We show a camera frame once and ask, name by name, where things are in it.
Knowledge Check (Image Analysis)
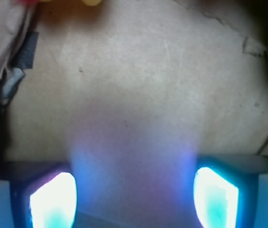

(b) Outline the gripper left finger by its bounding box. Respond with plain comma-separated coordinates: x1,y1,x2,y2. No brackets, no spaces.
0,161,77,228

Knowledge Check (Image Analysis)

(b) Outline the yellow rubber duck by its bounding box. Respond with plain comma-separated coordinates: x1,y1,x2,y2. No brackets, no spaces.
17,0,102,6

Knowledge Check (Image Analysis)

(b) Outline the brown paper bag bin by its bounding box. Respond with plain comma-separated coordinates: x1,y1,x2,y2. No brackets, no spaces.
0,0,268,164

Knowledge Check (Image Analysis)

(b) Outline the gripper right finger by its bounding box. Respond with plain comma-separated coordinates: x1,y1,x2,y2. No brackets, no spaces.
193,155,268,228

